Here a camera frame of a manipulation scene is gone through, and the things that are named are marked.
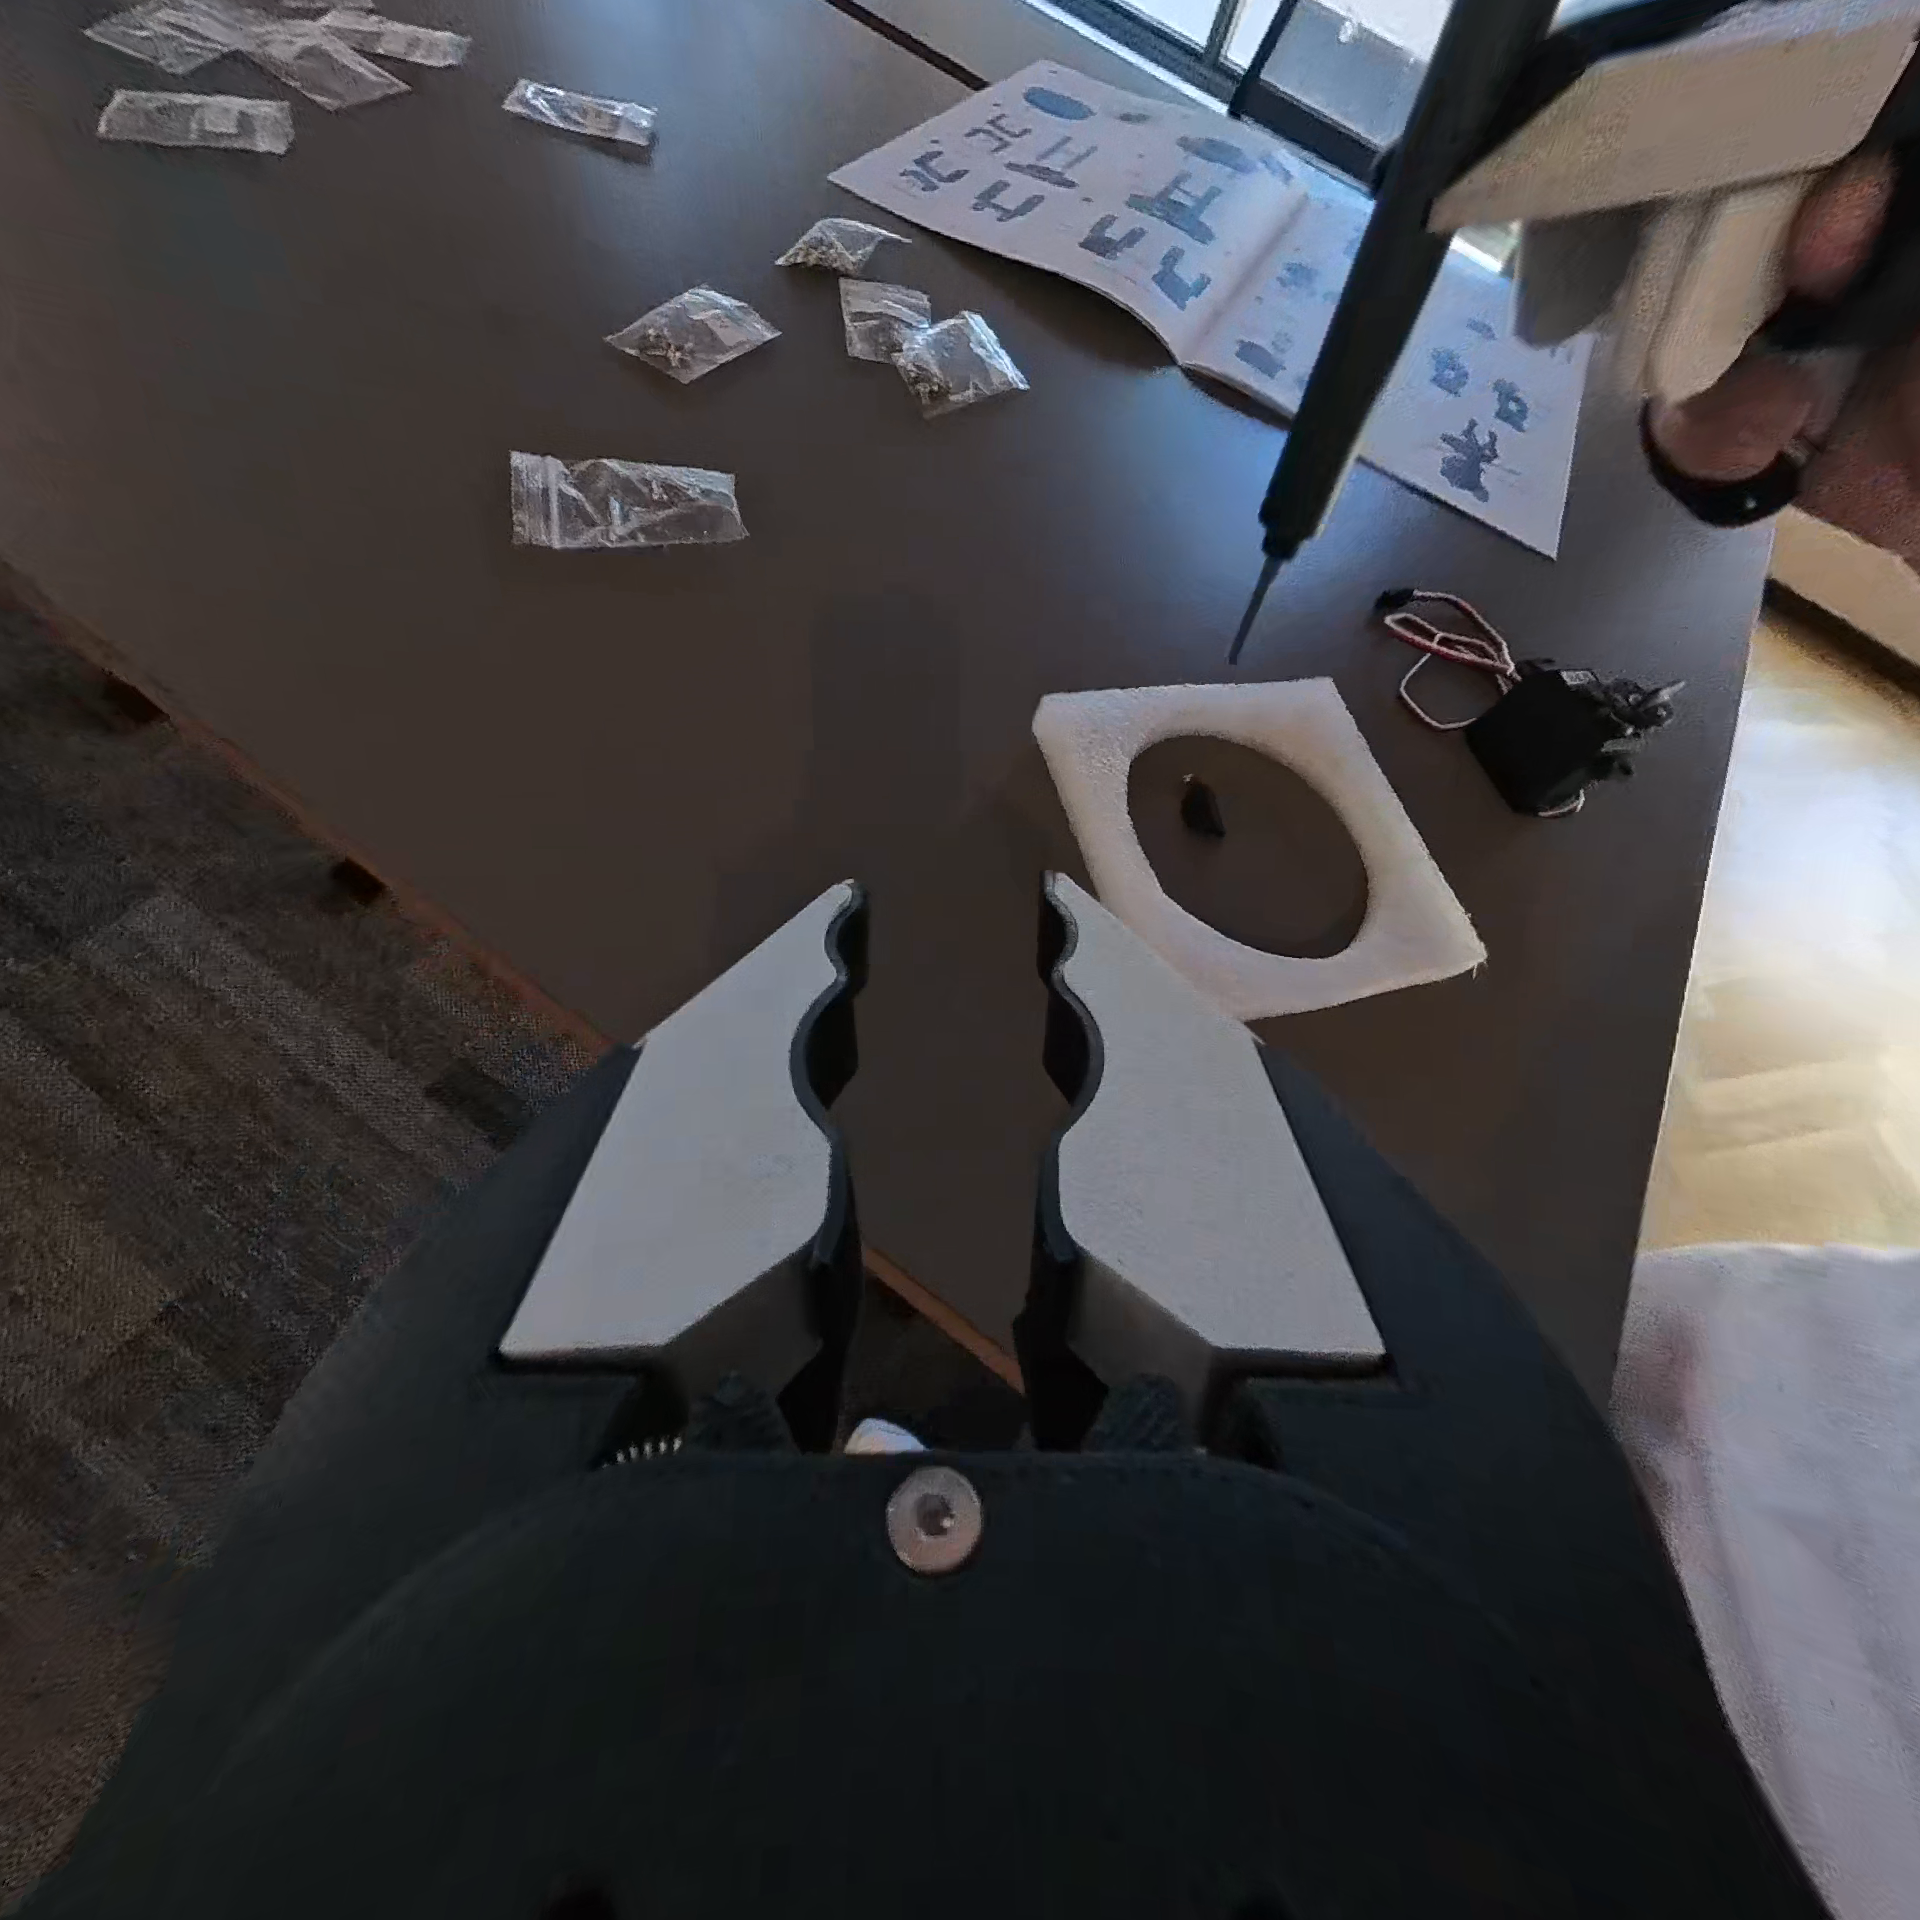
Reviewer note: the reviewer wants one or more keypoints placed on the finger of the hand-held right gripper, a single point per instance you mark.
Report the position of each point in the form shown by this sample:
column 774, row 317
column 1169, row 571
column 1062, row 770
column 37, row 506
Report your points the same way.
column 1680, row 106

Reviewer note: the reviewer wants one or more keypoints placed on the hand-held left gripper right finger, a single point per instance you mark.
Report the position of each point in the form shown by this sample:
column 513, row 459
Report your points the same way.
column 1214, row 1200

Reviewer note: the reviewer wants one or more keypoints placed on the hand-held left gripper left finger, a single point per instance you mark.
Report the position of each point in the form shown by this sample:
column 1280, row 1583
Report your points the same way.
column 675, row 1200

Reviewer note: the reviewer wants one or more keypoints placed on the black electric screwdriver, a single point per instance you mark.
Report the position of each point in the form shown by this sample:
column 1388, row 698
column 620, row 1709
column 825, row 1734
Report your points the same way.
column 1350, row 376

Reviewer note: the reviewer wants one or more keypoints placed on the black servo motor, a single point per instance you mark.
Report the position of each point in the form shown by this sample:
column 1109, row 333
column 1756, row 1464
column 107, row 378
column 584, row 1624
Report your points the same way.
column 1559, row 734

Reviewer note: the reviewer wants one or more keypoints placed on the dark brown desk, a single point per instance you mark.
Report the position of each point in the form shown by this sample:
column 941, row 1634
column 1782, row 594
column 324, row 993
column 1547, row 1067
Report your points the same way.
column 974, row 630

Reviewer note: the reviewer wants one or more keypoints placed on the person's right hand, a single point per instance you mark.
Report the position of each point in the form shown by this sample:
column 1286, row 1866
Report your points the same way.
column 1724, row 427

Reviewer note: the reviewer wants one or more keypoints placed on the printed instruction booklet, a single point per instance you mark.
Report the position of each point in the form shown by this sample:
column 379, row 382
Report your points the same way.
column 1517, row 451

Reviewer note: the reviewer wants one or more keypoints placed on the small black plastic part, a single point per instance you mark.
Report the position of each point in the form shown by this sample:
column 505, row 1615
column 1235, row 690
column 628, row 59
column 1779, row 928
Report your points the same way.
column 1204, row 809

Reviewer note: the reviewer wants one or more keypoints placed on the window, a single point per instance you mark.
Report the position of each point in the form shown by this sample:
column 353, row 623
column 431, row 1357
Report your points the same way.
column 1172, row 24

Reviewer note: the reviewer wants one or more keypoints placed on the clear plastic screw bag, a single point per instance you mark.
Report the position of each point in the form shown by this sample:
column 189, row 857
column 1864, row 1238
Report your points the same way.
column 580, row 113
column 961, row 369
column 195, row 123
column 879, row 318
column 623, row 503
column 832, row 246
column 692, row 333

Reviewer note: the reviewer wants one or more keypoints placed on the pile of clear plastic bags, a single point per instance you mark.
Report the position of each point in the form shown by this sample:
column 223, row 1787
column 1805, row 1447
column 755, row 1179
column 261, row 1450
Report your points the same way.
column 301, row 59

